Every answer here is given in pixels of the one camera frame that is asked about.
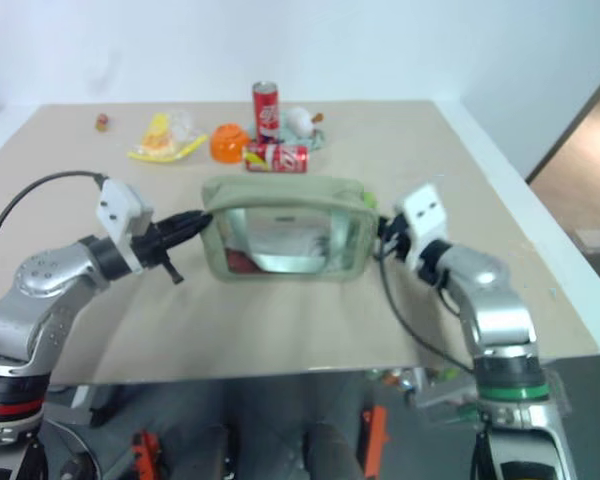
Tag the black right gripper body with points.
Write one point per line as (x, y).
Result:
(400, 237)

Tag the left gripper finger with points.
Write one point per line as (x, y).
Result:
(192, 230)
(192, 218)

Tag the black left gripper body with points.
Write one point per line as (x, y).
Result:
(152, 240)

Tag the green pouch with clear window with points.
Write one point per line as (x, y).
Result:
(280, 192)

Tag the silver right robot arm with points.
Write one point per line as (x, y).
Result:
(500, 310)

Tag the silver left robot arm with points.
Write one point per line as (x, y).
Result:
(40, 280)

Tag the red item inside pouch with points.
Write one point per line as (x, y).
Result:
(239, 261)

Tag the orange bowl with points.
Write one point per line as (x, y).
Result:
(227, 145)

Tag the yellow clear snack bag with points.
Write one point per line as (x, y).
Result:
(160, 137)

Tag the lying red cola can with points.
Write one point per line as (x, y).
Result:
(280, 159)

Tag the small red brown toy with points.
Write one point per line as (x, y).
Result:
(102, 122)

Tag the upright red cola can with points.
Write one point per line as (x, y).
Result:
(266, 112)

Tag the red orange tool under table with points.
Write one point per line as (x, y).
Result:
(147, 452)

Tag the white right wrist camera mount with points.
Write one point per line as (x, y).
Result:
(425, 210)

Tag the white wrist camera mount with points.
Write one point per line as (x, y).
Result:
(115, 200)
(425, 210)

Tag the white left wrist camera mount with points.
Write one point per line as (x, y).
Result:
(115, 200)

